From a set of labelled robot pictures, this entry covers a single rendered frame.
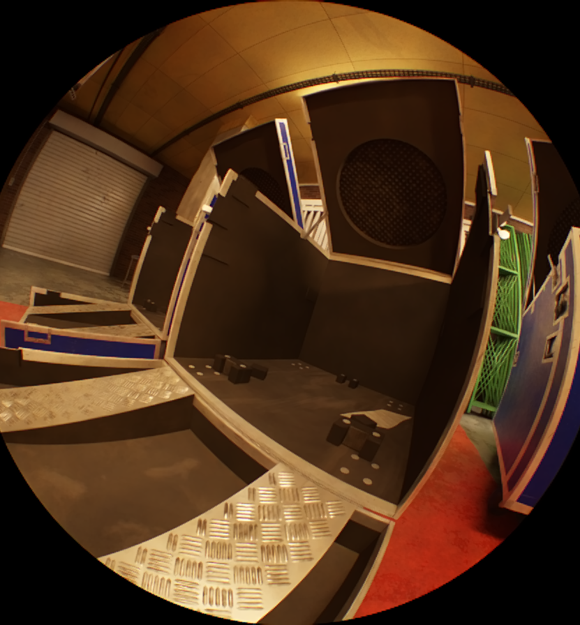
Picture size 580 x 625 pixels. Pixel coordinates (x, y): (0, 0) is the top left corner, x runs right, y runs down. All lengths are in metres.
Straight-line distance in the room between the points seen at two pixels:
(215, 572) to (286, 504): 0.18
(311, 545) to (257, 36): 3.48
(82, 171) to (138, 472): 5.82
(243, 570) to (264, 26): 3.41
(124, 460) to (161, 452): 0.11
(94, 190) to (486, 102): 6.80
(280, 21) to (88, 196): 4.87
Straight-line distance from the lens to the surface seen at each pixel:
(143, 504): 0.55
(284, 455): 0.53
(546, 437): 0.73
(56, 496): 0.57
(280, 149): 1.64
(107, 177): 6.04
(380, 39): 2.87
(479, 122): 3.33
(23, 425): 0.66
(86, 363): 0.83
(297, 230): 1.27
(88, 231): 5.82
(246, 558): 0.39
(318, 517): 0.44
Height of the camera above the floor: 0.48
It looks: level
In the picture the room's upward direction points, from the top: 17 degrees clockwise
